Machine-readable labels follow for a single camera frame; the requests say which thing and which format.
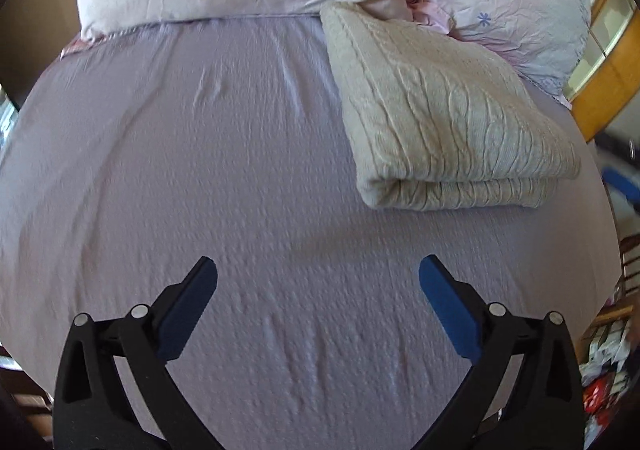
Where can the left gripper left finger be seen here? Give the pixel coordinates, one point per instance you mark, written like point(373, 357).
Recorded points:
point(91, 409)

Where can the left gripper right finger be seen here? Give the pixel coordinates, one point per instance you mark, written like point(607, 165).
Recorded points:
point(545, 409)

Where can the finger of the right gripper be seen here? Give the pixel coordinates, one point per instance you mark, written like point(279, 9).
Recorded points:
point(621, 183)

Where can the beige cable-knit sweater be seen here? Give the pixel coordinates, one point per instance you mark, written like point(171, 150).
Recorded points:
point(436, 123)

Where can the right floral pink pillow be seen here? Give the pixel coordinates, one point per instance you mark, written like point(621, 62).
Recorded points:
point(543, 40)

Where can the lavender bed sheet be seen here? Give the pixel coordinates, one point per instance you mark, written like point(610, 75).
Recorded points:
point(132, 160)

